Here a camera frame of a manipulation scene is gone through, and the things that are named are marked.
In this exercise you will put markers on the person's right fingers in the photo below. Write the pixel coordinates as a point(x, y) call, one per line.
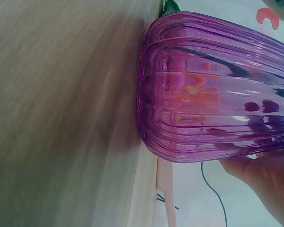
point(270, 106)

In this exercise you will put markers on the person's right hand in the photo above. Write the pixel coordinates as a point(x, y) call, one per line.
point(272, 179)

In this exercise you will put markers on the green leaf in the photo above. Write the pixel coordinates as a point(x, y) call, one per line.
point(171, 7)

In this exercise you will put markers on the purple ribbed glass vase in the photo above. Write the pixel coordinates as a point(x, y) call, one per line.
point(191, 132)

